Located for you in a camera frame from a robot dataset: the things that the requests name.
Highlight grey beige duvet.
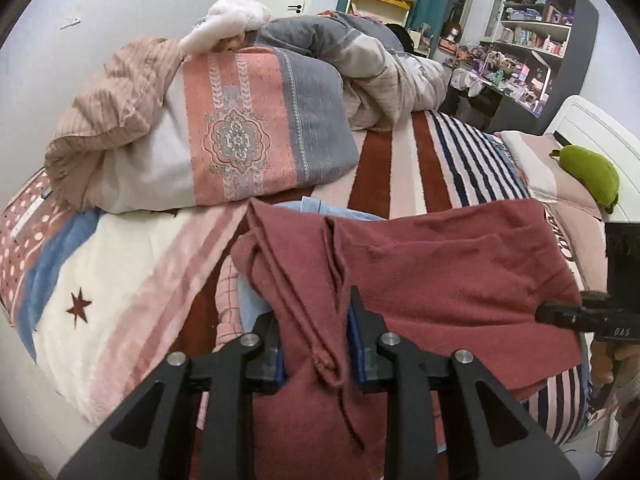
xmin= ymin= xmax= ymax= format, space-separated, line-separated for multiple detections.
xmin=250 ymin=10 xmax=448 ymax=131

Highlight person's right hand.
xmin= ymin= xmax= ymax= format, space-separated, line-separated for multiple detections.
xmin=590 ymin=338 xmax=640 ymax=391

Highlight green plush toy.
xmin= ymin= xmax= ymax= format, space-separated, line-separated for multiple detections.
xmin=548 ymin=145 xmax=621 ymax=213

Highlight pink pillow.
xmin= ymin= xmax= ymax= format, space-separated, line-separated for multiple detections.
xmin=540 ymin=170 xmax=608 ymax=291

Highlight folded patterned quilt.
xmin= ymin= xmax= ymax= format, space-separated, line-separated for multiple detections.
xmin=45 ymin=37 xmax=361 ymax=213

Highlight striped printed blanket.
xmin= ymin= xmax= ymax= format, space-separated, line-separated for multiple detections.
xmin=0 ymin=110 xmax=608 ymax=461

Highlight yellow white shelf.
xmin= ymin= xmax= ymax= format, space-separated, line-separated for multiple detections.
xmin=345 ymin=0 xmax=413 ymax=23

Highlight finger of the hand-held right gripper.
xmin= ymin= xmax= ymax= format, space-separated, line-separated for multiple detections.
xmin=535 ymin=300 xmax=597 ymax=333

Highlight dark red pants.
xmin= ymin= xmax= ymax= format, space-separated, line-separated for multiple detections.
xmin=230 ymin=197 xmax=586 ymax=480

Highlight pink plaid cloth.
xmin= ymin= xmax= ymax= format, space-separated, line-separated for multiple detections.
xmin=214 ymin=255 xmax=248 ymax=356

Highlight light blue shirt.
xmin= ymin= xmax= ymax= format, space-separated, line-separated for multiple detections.
xmin=235 ymin=197 xmax=388 ymax=341

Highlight dark tall bookshelf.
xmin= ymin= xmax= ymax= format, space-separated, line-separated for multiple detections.
xmin=480 ymin=0 xmax=598 ymax=133

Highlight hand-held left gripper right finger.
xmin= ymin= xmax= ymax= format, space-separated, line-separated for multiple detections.
xmin=346 ymin=285 xmax=583 ymax=480

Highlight pink grey patterned towel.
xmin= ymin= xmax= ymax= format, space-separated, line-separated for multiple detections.
xmin=182 ymin=46 xmax=361 ymax=206

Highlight white bed headboard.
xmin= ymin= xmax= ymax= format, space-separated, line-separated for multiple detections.
xmin=542 ymin=95 xmax=640 ymax=223

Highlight white fluffy plush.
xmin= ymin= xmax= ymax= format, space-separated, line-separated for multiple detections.
xmin=177 ymin=0 xmax=273 ymax=56

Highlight dark cluttered desk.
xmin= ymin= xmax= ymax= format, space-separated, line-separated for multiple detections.
xmin=440 ymin=55 xmax=551 ymax=131

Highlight dark plush toy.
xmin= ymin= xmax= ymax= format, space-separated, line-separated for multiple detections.
xmin=385 ymin=22 xmax=416 ymax=53

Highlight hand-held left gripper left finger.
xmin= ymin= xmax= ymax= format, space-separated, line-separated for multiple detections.
xmin=57 ymin=312 xmax=286 ymax=480

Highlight wig mannequin head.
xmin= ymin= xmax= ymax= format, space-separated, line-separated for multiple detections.
xmin=440 ymin=21 xmax=463 ymax=53

